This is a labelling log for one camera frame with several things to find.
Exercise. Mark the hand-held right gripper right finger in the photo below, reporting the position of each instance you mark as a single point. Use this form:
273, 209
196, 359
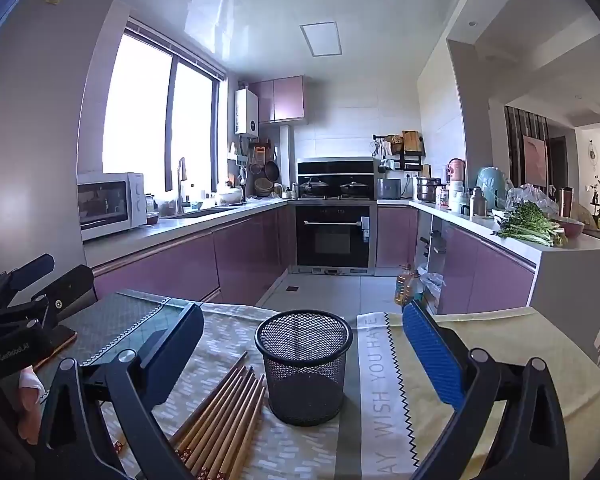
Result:
430, 350

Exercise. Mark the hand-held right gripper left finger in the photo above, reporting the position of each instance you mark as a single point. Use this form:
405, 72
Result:
175, 345

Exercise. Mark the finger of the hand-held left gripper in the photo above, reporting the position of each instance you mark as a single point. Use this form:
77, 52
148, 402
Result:
72, 285
30, 270

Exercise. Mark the pile of wooden chopsticks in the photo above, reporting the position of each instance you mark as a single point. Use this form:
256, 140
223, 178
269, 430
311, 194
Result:
220, 425

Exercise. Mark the black mesh utensil holder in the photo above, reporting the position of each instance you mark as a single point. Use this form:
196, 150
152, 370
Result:
305, 385

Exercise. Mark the person's left hand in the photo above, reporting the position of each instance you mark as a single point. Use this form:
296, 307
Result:
30, 405

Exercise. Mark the white tissue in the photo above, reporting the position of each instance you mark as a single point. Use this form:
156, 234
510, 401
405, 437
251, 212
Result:
30, 377

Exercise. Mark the smartphone with orange case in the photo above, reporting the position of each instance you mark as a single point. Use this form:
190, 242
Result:
62, 347

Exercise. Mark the green checkered table mat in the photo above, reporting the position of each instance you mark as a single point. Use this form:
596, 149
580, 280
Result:
130, 320

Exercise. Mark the white trash bag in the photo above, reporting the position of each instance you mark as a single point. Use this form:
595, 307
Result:
434, 287

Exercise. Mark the yellow cooking oil bottle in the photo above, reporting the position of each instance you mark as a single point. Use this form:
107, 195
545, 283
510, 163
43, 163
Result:
403, 287

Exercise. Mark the yellow and white printed tablecloth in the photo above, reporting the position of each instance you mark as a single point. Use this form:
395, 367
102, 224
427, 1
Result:
505, 340

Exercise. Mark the pink base cabinets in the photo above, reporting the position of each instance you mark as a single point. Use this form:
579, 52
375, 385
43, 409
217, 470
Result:
480, 275
190, 265

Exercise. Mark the white microwave oven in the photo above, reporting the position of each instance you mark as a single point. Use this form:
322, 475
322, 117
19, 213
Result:
105, 205

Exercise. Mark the white kitchen countertop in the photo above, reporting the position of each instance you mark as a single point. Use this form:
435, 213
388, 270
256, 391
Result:
180, 225

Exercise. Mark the silver refrigerator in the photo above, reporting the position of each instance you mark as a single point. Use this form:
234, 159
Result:
40, 135

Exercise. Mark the steel kitchen sink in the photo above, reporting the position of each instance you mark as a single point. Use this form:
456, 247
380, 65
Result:
205, 211

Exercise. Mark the black integrated stove oven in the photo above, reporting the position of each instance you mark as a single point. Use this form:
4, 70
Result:
332, 240

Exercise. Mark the steel kitchen faucet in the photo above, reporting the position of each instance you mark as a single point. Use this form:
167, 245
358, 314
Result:
181, 185

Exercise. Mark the steel thermos bottle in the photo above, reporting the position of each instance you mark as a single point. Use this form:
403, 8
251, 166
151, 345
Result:
478, 202

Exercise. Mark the green leafy vegetables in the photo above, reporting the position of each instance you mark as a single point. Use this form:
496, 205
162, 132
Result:
527, 227

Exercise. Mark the steel steamer pot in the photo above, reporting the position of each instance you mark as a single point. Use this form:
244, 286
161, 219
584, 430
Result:
428, 190

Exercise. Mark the silver toaster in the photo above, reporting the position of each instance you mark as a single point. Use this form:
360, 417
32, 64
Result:
389, 188

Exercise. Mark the pale green appliance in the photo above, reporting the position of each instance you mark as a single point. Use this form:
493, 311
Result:
491, 185

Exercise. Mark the black pot with glass lid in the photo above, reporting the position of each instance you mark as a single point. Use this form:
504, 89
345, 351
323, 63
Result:
314, 189
354, 189

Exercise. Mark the pink thermos jug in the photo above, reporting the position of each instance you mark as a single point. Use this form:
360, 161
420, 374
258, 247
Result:
456, 171

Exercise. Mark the clear plastic bag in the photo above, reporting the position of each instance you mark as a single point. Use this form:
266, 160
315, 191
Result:
535, 197

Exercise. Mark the red bowl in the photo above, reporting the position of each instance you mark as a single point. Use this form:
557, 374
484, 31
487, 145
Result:
572, 229

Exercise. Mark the kitchen window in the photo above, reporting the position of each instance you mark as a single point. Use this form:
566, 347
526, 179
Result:
140, 110

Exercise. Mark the hanging black frying pan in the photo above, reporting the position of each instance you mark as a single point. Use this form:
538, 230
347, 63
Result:
272, 171

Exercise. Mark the dark tumbler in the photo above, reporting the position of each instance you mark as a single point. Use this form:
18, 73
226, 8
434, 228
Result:
566, 202

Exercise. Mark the wooden cutting board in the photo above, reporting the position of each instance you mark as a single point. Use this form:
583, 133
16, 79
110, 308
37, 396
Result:
413, 142

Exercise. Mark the ceiling light panel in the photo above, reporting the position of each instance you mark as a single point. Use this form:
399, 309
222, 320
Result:
321, 39

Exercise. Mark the black wall rack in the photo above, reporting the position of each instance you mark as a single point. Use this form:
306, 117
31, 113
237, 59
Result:
412, 162

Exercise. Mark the pink wall picture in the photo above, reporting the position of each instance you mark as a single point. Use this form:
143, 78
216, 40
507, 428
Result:
535, 160

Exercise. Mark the striped wall panel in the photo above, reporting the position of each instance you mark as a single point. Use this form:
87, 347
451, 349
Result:
514, 135

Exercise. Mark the white wall water heater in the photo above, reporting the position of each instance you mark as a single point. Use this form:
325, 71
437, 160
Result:
246, 112

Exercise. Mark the pink wall cabinet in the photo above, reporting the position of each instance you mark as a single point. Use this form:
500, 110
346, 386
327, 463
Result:
280, 100

